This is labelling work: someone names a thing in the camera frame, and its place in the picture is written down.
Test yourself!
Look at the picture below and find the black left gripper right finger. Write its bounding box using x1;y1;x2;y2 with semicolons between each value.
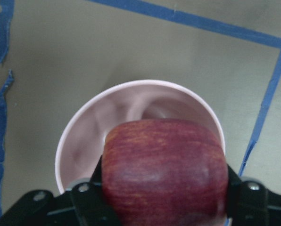
226;166;269;226

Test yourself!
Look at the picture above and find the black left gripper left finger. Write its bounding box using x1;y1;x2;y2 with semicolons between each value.
66;158;121;226

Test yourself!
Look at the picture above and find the red apple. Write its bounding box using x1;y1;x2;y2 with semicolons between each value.
102;119;228;226

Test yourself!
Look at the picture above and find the pink bowl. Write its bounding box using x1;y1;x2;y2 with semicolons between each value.
55;80;225;192

